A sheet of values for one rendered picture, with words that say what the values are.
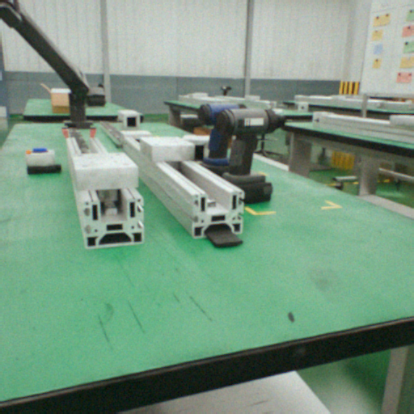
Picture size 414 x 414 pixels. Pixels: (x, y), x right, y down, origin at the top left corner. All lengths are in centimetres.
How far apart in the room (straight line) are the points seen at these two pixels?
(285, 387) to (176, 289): 80
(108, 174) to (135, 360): 41
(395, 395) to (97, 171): 64
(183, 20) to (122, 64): 211
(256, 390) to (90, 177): 81
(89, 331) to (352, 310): 33
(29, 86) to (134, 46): 299
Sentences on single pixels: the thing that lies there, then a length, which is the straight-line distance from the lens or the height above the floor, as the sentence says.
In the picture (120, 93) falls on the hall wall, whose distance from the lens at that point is 1260.
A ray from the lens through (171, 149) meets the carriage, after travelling 107.
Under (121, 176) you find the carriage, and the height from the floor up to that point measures 89.
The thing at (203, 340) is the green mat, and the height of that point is 78.
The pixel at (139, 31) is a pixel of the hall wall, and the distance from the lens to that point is 1276.
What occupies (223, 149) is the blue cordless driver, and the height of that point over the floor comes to 87.
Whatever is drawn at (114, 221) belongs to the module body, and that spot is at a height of 82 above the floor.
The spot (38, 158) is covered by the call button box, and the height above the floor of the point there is 83.
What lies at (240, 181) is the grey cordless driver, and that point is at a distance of 100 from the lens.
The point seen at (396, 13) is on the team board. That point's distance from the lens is 447.
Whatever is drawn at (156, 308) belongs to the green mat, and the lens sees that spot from 56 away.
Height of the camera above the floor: 106
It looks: 17 degrees down
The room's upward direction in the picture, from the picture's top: 1 degrees clockwise
